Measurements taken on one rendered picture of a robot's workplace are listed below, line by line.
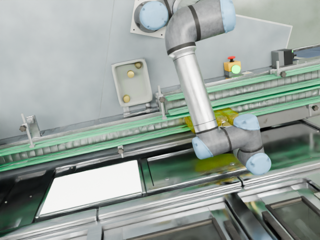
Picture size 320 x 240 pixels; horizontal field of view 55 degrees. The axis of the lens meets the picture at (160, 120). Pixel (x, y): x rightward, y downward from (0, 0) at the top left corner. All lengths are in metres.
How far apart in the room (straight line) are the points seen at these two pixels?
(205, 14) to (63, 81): 0.92
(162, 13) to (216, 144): 0.66
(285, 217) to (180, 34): 0.67
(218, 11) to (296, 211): 0.69
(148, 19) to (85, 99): 0.57
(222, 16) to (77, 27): 0.85
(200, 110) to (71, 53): 0.89
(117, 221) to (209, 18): 0.75
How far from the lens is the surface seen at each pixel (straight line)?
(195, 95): 0.96
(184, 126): 1.58
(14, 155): 1.70
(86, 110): 1.69
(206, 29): 1.01
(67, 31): 1.65
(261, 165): 1.03
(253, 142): 1.01
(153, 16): 1.39
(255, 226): 1.03
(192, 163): 1.39
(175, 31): 0.98
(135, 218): 1.14
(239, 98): 1.59
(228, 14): 1.02
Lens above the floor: 2.38
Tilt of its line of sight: 72 degrees down
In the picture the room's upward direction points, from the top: 153 degrees clockwise
